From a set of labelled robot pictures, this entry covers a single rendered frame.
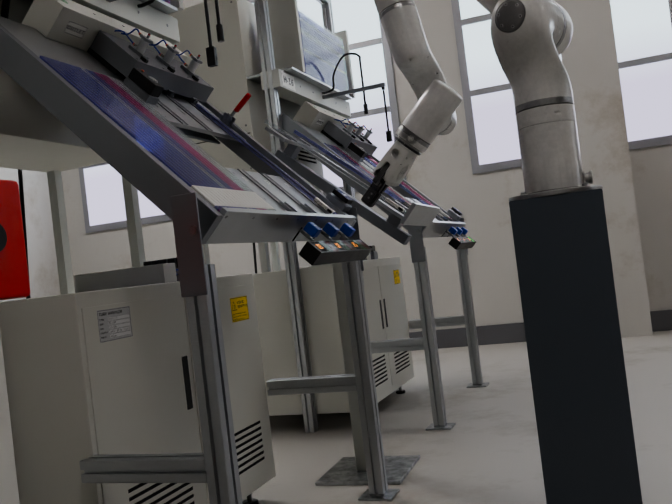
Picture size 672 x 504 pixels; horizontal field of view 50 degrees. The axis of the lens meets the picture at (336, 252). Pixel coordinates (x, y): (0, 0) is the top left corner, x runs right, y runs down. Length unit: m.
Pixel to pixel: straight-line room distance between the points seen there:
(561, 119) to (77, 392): 1.08
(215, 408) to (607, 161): 3.57
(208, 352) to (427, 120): 0.78
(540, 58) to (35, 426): 1.22
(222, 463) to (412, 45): 1.03
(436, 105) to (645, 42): 3.18
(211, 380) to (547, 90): 0.88
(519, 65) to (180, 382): 0.99
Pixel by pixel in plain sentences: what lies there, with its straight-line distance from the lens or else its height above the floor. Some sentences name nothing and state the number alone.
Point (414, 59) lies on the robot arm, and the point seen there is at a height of 1.07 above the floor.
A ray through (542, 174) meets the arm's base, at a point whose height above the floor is 0.75.
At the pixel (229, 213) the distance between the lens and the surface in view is 1.26.
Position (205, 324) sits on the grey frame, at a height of 0.54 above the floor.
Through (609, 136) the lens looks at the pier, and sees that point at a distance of 4.52.
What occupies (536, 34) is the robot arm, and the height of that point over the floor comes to 1.02.
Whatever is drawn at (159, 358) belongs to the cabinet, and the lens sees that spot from 1.61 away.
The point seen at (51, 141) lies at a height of 1.00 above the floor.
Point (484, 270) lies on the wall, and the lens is 4.68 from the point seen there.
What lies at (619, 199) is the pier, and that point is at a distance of 4.49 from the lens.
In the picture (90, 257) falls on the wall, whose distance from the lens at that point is 5.82.
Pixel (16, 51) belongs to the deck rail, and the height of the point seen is 1.09.
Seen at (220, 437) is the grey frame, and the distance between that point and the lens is 1.23.
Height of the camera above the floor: 0.61
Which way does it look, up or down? 1 degrees up
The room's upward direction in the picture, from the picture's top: 7 degrees counter-clockwise
